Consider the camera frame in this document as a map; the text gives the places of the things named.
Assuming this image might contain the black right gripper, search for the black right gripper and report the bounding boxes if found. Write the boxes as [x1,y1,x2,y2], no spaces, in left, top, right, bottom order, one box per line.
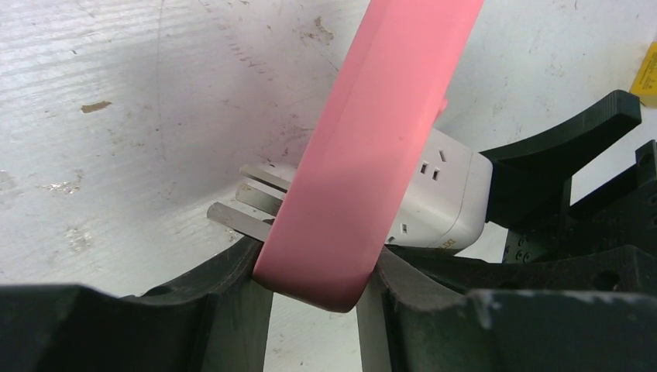
[388,90,656,295]

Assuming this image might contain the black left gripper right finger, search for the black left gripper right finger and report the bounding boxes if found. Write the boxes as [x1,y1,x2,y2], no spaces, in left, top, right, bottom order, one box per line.
[356,249,656,371]

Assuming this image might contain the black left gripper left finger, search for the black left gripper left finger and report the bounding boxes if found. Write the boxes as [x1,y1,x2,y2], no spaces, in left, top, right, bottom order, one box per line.
[1,238,273,371]

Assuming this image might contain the white cube socket with tiger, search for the white cube socket with tiger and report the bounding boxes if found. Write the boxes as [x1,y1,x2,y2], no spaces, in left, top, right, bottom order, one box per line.
[206,127,495,257]

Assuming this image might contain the yellow cube socket plug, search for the yellow cube socket plug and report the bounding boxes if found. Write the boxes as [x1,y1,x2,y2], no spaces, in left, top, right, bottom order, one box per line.
[629,41,657,109]

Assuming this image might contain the pink triangular socket base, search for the pink triangular socket base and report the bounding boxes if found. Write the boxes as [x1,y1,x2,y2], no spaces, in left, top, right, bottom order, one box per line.
[253,1,482,312]

